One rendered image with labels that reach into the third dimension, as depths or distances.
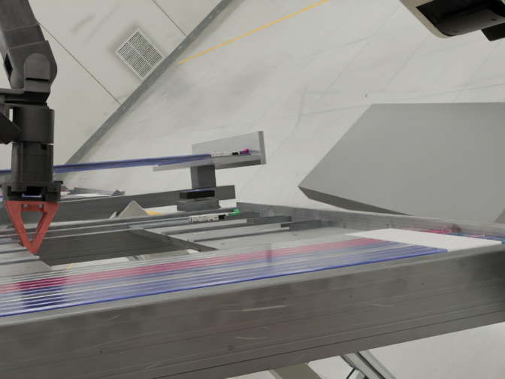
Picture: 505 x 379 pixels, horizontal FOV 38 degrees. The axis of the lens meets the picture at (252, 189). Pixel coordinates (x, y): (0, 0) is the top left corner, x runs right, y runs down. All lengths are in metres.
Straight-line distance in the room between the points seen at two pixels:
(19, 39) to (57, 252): 0.32
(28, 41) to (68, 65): 7.70
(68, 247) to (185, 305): 0.68
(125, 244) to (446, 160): 0.52
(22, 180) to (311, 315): 0.60
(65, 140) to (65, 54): 0.99
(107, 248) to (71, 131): 7.55
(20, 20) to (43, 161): 0.20
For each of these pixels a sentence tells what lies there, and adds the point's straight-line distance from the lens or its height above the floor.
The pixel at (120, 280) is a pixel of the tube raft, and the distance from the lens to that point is 0.59.
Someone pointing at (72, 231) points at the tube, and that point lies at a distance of 1.07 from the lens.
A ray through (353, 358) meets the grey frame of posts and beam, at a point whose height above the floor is 0.35.
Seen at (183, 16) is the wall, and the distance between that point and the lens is 9.25.
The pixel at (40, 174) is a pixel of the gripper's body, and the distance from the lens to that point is 1.05.
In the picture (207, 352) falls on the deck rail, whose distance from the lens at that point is 0.51.
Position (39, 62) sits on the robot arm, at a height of 1.12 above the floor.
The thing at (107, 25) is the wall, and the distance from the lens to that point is 8.96.
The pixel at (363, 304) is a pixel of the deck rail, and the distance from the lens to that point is 0.56.
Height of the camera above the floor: 1.12
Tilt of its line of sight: 18 degrees down
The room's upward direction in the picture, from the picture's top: 44 degrees counter-clockwise
